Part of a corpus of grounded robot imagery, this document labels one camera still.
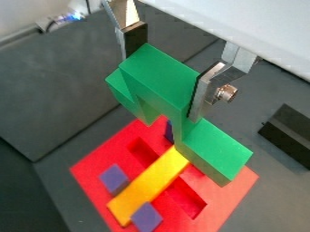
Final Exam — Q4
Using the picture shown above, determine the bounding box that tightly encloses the red board base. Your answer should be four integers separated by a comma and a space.
71, 117, 258, 232

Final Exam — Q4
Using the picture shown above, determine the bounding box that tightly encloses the purple block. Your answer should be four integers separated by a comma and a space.
131, 202, 162, 232
99, 164, 130, 196

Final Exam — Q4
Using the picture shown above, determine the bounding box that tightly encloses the green stepped block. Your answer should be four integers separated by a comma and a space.
106, 43, 253, 186

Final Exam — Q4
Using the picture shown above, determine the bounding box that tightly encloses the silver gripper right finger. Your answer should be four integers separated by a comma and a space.
187, 42, 258, 122

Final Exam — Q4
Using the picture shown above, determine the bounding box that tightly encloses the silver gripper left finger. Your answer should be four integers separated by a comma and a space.
102, 0, 149, 59

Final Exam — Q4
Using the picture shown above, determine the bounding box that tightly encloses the blue block left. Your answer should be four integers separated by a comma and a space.
165, 120, 175, 144

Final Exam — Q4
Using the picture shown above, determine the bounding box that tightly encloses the yellow block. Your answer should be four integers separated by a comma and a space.
107, 147, 189, 227

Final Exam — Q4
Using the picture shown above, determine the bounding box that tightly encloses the purple block rear left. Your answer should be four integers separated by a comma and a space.
131, 202, 162, 232

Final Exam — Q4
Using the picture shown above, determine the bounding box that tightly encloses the purple block rear right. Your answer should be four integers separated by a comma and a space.
99, 164, 130, 196

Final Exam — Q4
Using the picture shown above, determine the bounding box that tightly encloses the black angle fixture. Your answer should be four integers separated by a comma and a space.
258, 104, 310, 170

